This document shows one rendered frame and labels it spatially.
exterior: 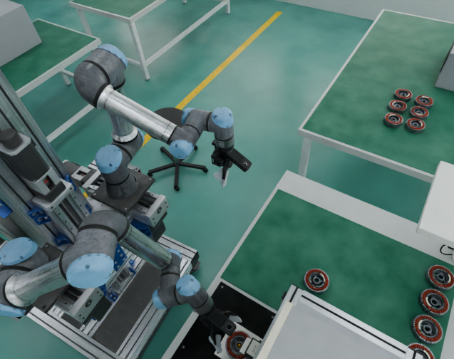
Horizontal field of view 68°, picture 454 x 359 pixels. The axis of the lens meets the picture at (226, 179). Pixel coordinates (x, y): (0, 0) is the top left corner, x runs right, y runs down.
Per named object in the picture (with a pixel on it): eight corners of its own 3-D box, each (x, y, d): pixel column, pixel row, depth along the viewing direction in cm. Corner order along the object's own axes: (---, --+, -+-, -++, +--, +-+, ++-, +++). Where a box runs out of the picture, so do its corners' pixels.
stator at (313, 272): (310, 298, 153) (311, 295, 150) (299, 275, 160) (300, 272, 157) (332, 290, 154) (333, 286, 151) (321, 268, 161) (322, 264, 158)
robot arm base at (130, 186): (100, 192, 161) (93, 179, 154) (120, 171, 169) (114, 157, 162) (125, 204, 156) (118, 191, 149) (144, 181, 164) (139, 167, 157)
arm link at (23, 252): (53, 248, 133) (35, 231, 122) (43, 282, 124) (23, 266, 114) (22, 251, 133) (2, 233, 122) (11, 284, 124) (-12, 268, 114)
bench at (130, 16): (93, 63, 425) (68, 1, 366) (183, 1, 520) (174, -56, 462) (147, 83, 391) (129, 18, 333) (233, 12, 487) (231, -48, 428)
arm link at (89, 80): (57, 74, 108) (192, 149, 113) (78, 55, 114) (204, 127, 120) (59, 97, 117) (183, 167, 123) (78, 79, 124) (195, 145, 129)
